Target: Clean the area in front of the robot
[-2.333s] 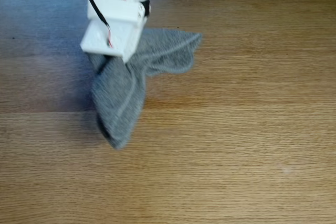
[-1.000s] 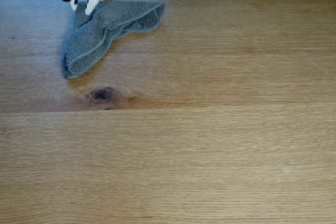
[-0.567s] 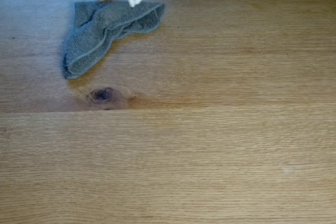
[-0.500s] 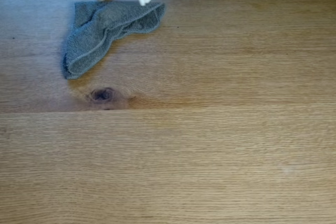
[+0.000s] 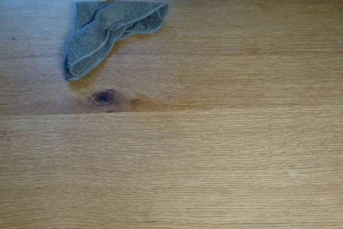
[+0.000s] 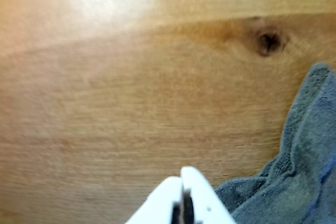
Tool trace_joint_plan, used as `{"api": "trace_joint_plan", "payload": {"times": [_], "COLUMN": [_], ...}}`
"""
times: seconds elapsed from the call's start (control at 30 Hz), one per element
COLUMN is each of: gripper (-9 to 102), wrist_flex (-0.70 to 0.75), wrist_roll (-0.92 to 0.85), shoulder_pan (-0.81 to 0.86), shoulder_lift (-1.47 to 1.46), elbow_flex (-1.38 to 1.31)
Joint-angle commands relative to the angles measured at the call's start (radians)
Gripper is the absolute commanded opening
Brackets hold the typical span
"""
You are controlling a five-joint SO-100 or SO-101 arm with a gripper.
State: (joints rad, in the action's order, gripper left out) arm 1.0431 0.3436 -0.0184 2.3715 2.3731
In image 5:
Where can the grey terry towel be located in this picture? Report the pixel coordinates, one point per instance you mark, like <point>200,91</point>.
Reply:
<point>107,30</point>

